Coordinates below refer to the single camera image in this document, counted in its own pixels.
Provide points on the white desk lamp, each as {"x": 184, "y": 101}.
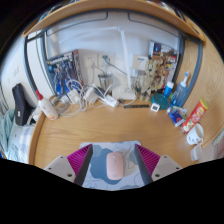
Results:
{"x": 125, "y": 60}

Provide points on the blue spray bottle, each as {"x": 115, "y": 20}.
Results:
{"x": 180, "y": 95}

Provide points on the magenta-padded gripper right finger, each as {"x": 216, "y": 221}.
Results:
{"x": 166, "y": 165}

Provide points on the white wall socket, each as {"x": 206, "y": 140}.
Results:
{"x": 90, "y": 61}
{"x": 106, "y": 60}

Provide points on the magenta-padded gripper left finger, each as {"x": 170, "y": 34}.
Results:
{"x": 60, "y": 165}

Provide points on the wooden wall shelf unit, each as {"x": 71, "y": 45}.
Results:
{"x": 100, "y": 6}

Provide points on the light blue printed mouse pad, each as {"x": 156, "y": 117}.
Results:
{"x": 100, "y": 166}

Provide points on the clear glass cup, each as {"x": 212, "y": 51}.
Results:
{"x": 105, "y": 82}

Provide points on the translucent plastic cup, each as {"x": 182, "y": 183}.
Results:
{"x": 196, "y": 152}

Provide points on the black ruler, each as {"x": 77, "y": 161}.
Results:
{"x": 136, "y": 106}

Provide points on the plaid bed sheet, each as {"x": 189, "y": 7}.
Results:
{"x": 20, "y": 143}

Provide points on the blue tissue pack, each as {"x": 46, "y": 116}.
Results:
{"x": 176, "y": 116}

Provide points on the white power strip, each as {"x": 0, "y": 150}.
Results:
{"x": 112, "y": 101}

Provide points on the white bottle with red cap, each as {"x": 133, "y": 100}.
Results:
{"x": 48, "y": 110}

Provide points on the blue model kit box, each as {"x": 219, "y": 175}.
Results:
{"x": 63, "y": 71}

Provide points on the small white square clock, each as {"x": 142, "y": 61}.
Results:
{"x": 154, "y": 107}

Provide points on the red chips can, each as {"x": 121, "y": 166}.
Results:
{"x": 195, "y": 116}

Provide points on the teal knitted blanket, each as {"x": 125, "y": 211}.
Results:
{"x": 6, "y": 130}

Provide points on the pink computer mouse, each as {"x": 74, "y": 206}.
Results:
{"x": 115, "y": 166}

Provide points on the tan model figure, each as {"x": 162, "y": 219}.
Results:
{"x": 146, "y": 83}

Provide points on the white charger block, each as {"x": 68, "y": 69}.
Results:
{"x": 72, "y": 96}
{"x": 90, "y": 94}

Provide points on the blue and white tube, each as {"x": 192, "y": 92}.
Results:
{"x": 168, "y": 90}

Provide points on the colourful figure box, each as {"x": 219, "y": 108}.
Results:
{"x": 165, "y": 56}

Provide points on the white mug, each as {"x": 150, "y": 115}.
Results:
{"x": 195, "y": 135}

